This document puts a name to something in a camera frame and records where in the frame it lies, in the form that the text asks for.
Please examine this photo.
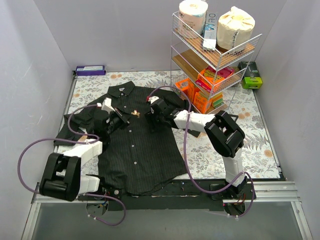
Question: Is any gold brooch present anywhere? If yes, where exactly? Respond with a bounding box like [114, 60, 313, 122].
[131, 110, 141, 118]

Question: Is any black pinstriped shirt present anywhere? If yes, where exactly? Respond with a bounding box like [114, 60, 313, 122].
[56, 81, 187, 195]

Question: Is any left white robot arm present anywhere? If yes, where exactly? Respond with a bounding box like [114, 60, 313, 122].
[39, 108, 130, 202]

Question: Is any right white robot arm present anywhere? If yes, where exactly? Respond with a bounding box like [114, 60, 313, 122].
[145, 96, 247, 199]

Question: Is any black brooch display box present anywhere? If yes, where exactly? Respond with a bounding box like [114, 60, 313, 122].
[229, 114, 239, 122]

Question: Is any orange box left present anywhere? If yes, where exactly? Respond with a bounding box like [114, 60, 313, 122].
[174, 78, 200, 103]

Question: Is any floral tablecloth mat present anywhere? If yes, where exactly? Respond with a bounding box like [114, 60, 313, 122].
[66, 70, 282, 180]

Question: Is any purple flat box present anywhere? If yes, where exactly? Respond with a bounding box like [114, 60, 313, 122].
[75, 65, 106, 77]

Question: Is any orange pink snack box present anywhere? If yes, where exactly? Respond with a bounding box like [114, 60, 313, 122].
[195, 66, 235, 93]

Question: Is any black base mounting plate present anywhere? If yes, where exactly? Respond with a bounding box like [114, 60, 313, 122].
[77, 179, 251, 213]

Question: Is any blue white toothpaste box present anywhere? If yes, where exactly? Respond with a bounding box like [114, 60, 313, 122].
[202, 12, 218, 51]

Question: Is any green black box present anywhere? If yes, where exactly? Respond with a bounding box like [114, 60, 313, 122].
[238, 61, 263, 90]

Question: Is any white toilet paper roll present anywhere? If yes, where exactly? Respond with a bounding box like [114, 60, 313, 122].
[178, 0, 209, 39]

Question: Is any cream toilet paper roll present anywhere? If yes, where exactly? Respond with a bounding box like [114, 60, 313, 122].
[216, 6, 256, 51]

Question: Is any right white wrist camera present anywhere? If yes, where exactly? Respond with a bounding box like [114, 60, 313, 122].
[146, 96, 160, 105]

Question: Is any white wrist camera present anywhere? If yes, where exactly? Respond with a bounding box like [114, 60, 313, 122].
[146, 96, 160, 105]
[101, 97, 115, 113]

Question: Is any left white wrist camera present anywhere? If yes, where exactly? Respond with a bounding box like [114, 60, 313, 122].
[101, 97, 115, 113]

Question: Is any white wire shelf rack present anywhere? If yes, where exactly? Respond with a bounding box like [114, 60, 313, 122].
[170, 12, 261, 114]

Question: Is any aluminium frame rail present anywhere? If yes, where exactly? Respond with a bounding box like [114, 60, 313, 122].
[20, 182, 83, 240]

